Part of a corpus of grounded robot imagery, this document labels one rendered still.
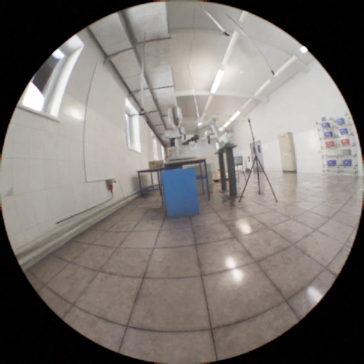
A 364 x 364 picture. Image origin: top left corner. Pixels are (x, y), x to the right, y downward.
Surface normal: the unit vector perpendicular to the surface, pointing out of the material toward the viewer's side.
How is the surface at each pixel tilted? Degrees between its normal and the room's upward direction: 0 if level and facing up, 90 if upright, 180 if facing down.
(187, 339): 0
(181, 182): 90
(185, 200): 90
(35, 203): 90
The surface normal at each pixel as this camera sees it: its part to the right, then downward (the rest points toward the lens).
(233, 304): -0.12, -0.99
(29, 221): 0.99, -0.12
